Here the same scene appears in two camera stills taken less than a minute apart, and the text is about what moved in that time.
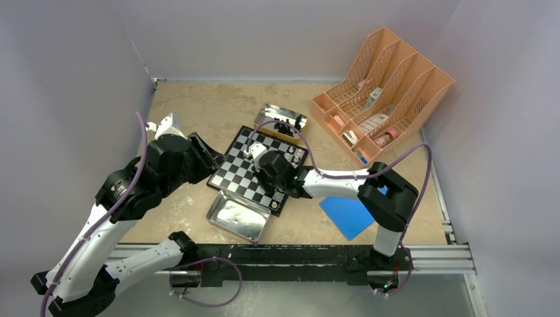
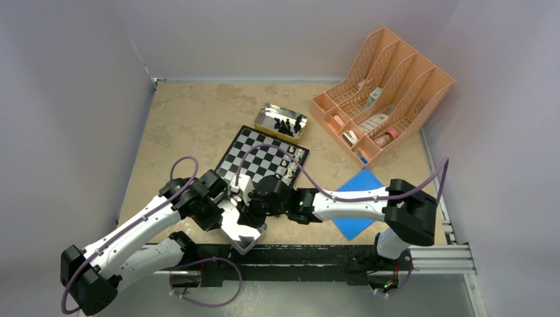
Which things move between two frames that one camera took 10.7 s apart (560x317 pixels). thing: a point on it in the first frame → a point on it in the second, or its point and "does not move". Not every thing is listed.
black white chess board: x=235 y=174 does not move
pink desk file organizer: x=383 y=97 does not move
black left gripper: x=209 y=162 → x=214 y=220
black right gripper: x=259 y=176 → x=249 y=216
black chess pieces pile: x=286 y=129 does not move
